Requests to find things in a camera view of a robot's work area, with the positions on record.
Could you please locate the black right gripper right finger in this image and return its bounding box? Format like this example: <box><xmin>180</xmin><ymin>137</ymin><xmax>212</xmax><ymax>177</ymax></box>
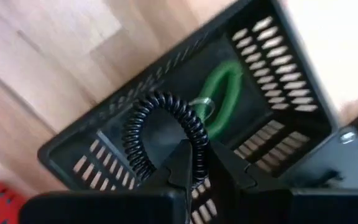
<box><xmin>209</xmin><ymin>141</ymin><xmax>288</xmax><ymax>224</ymax></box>

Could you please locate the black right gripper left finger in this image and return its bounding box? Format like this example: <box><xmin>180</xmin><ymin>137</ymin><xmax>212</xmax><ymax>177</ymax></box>
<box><xmin>143</xmin><ymin>139</ymin><xmax>193</xmax><ymax>200</ymax></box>

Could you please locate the black coil wristband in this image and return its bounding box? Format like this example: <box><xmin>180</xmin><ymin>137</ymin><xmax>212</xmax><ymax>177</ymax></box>
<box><xmin>121</xmin><ymin>90</ymin><xmax>211</xmax><ymax>187</ymax></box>

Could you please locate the green coil wristband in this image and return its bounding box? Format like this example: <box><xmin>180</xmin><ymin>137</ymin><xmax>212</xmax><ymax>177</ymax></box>
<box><xmin>193</xmin><ymin>60</ymin><xmax>245</xmax><ymax>140</ymax></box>

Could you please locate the black plastic basket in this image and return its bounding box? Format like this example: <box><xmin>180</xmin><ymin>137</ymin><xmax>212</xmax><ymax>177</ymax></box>
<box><xmin>37</xmin><ymin>0</ymin><xmax>340</xmax><ymax>224</ymax></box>

